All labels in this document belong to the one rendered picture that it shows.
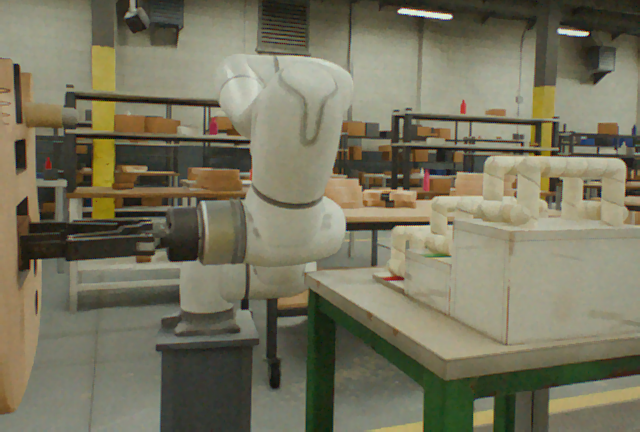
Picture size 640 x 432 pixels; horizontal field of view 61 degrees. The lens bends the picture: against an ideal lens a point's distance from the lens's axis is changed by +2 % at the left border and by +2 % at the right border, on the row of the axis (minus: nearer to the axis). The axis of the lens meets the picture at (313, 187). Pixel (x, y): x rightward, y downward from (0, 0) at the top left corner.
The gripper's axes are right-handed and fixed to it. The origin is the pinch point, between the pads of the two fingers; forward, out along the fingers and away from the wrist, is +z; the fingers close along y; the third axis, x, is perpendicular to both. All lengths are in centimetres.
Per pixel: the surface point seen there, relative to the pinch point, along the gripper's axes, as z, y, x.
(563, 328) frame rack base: -75, -12, -14
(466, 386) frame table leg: -57, -13, -21
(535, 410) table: -105, 23, -51
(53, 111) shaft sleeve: -2.4, 7.4, 15.8
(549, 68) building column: -750, 703, 133
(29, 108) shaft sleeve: 0.4, 7.5, 16.1
